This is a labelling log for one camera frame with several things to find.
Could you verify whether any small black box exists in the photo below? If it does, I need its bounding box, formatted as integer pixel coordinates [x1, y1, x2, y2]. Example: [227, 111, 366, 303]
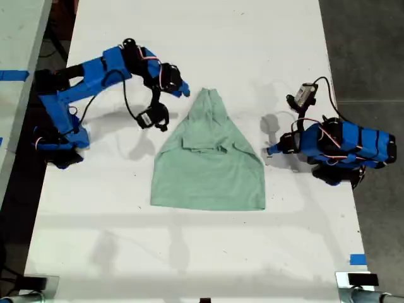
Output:
[347, 273, 379, 287]
[22, 275, 49, 290]

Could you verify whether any black camera cable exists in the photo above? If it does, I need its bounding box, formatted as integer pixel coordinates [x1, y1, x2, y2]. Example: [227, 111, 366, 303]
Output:
[314, 76, 350, 123]
[121, 71, 141, 120]

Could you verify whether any pale side table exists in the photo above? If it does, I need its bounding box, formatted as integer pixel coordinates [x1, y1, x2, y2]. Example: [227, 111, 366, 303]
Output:
[0, 0, 53, 193]

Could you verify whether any pale green t-shirt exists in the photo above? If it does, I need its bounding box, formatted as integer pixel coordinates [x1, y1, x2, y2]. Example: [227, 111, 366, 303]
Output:
[150, 87, 267, 211]

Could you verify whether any metal table bracket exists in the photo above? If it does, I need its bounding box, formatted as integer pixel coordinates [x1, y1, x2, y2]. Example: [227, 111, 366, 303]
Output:
[0, 275, 61, 303]
[335, 271, 404, 303]

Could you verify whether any thin black floor cable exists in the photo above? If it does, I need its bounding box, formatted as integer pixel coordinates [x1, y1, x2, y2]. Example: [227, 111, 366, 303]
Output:
[38, 30, 69, 62]

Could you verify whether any black and silver camera box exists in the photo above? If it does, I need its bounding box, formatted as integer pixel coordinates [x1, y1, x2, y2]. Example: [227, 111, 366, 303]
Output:
[285, 82, 318, 112]

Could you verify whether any long blue tape strip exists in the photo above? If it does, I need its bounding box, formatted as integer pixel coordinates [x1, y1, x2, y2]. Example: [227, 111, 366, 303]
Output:
[0, 69, 30, 83]

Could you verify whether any square blue tape piece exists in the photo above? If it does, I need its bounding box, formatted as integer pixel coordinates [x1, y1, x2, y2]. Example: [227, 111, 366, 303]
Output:
[349, 253, 368, 266]

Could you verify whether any black camera box with label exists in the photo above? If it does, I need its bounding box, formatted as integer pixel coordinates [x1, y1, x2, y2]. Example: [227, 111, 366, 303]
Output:
[135, 101, 170, 133]

